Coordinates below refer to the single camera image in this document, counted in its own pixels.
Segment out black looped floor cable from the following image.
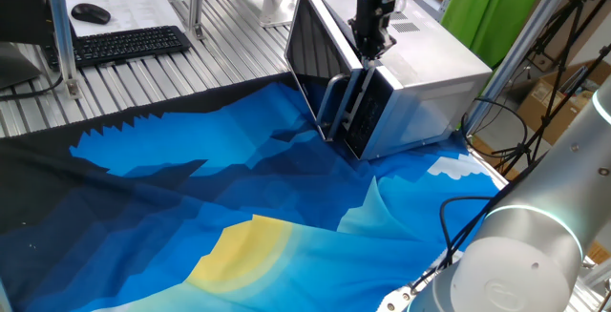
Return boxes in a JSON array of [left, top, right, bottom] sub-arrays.
[[459, 96, 529, 160]]

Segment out black computer mouse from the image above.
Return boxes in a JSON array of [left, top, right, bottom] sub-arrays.
[[71, 2, 113, 26]]

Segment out black computer monitor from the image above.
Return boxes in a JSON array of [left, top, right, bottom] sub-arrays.
[[0, 0, 55, 91]]

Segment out aluminium frame post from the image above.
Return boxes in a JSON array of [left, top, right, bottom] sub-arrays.
[[44, 0, 83, 100], [187, 0, 208, 40]]

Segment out brown cardboard box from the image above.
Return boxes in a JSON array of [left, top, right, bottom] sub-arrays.
[[516, 60, 611, 147]]

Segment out silver microwave oven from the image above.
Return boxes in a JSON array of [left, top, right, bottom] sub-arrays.
[[299, 0, 494, 162]]

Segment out black computer keyboard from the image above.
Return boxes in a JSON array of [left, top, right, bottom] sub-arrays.
[[43, 25, 193, 71]]

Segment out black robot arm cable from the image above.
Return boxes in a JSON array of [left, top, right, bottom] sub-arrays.
[[409, 195, 498, 296]]

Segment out black camera tripod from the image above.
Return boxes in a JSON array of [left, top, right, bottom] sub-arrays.
[[490, 0, 611, 177]]

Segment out black monitor cable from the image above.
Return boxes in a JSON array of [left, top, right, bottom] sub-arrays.
[[0, 73, 65, 103]]

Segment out blue mountain print cloth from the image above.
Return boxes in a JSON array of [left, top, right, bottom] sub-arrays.
[[0, 72, 508, 312]]

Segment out slanted aluminium frame beam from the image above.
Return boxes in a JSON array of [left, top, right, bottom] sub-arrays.
[[464, 0, 589, 135]]

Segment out black glass microwave door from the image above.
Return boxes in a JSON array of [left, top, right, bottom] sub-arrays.
[[284, 0, 365, 142]]

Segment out green curtain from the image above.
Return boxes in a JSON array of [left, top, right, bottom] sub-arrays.
[[440, 0, 552, 69]]

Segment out white mouse pad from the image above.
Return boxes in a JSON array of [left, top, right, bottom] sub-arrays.
[[65, 0, 186, 38]]

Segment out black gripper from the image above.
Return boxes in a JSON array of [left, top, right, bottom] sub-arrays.
[[348, 0, 398, 72]]

